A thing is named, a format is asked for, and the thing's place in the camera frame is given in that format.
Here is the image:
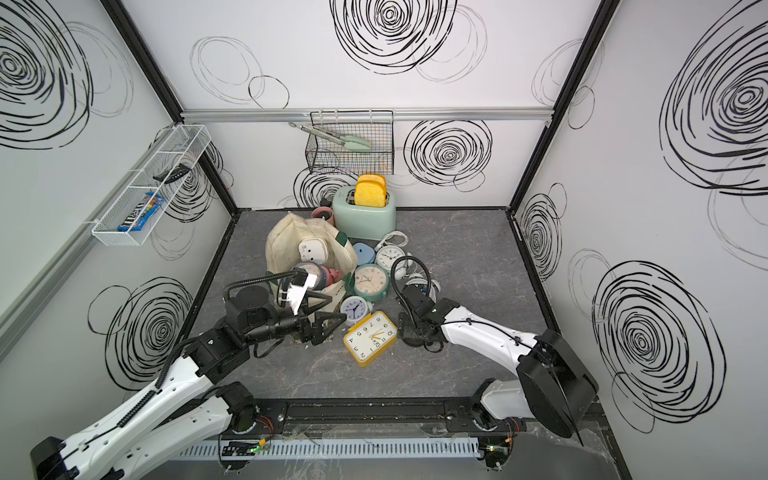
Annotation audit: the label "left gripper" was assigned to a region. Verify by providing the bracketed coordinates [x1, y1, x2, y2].
[244, 291, 346, 349]

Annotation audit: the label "cream canvas tote bag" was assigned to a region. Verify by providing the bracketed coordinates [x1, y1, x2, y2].
[265, 211, 359, 344]

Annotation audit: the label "white square clock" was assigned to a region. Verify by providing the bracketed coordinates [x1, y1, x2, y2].
[298, 237, 329, 265]

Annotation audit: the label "pink twin bell clock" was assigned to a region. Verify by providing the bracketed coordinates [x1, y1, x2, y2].
[323, 267, 343, 287]

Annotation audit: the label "blue round beige clock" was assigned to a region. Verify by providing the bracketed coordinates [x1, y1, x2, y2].
[293, 261, 330, 290]

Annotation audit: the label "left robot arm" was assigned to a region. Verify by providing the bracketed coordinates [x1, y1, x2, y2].
[30, 271, 347, 479]

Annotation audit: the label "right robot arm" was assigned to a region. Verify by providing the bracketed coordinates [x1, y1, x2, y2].
[395, 285, 599, 438]

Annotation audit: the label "silver twin bell clock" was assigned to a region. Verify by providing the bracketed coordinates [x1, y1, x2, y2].
[405, 273, 441, 302]

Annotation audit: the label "yellow rectangular clock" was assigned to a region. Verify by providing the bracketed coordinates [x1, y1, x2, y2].
[343, 311, 398, 368]

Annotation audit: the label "green round pastel clock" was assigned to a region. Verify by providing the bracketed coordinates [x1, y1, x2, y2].
[352, 264, 390, 303]

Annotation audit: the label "white purple face clock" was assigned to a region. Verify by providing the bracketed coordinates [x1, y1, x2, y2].
[340, 295, 373, 327]

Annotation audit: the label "white twin bell clock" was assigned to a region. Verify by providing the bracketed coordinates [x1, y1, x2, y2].
[375, 242, 412, 280]

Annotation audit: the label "light blue clock back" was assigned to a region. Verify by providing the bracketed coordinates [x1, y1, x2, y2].
[353, 242, 376, 266]

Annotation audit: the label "mint green toaster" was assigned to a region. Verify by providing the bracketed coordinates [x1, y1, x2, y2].
[331, 186, 397, 241]

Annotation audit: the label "pink cup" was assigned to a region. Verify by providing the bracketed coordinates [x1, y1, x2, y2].
[311, 206, 335, 225]

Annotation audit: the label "yellow toast slice front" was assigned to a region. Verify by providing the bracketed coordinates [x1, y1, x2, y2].
[354, 179, 388, 208]

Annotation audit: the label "yellow toast slice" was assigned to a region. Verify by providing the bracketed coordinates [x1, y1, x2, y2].
[354, 179, 388, 208]
[358, 174, 386, 184]

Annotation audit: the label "blue candy packet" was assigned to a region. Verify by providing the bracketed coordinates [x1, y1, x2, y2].
[117, 192, 165, 232]

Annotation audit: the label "yellow toast slice back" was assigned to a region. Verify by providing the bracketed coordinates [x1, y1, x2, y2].
[358, 174, 386, 184]

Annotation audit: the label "black remote control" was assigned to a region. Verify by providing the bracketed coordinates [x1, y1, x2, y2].
[153, 164, 191, 185]

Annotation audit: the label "mint green tongs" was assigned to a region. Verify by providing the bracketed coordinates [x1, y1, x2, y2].
[288, 122, 373, 153]

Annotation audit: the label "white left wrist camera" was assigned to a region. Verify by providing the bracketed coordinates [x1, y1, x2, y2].
[284, 271, 316, 315]

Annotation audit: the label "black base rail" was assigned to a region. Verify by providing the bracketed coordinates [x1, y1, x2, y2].
[239, 395, 601, 436]

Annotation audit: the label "grey slotted cable duct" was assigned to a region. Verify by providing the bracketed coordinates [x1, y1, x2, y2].
[174, 437, 481, 462]

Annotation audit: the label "white wire shelf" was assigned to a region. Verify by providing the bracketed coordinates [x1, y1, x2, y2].
[91, 124, 211, 247]

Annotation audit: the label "black wire basket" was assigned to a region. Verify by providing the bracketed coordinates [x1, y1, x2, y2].
[299, 109, 395, 176]

